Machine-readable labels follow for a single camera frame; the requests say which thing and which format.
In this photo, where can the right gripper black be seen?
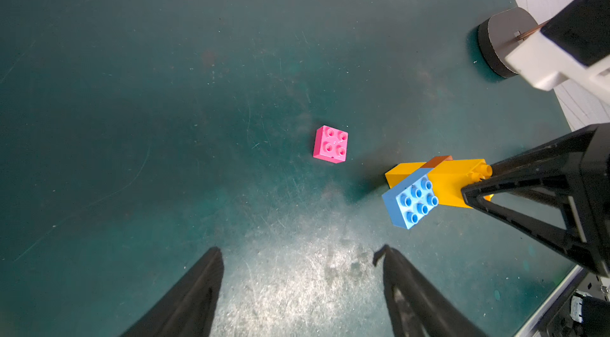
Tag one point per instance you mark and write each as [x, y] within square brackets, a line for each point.
[582, 193]

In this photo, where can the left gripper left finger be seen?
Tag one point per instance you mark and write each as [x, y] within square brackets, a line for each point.
[188, 308]

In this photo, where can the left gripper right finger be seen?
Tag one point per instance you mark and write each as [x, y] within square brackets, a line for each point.
[416, 307]

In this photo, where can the blue 2x4 lego brick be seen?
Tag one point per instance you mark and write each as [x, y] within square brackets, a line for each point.
[411, 200]

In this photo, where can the yellow lego brick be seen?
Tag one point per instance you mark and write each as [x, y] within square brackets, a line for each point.
[400, 172]
[450, 177]

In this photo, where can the orange 2x2 lego brick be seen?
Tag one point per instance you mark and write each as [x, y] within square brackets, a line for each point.
[436, 161]

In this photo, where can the pink 2x2 lego brick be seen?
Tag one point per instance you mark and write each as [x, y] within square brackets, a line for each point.
[331, 145]

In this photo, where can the metal ornament stand dark base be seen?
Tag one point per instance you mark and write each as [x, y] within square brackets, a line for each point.
[500, 35]

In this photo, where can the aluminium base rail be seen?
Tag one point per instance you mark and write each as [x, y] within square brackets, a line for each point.
[579, 306]

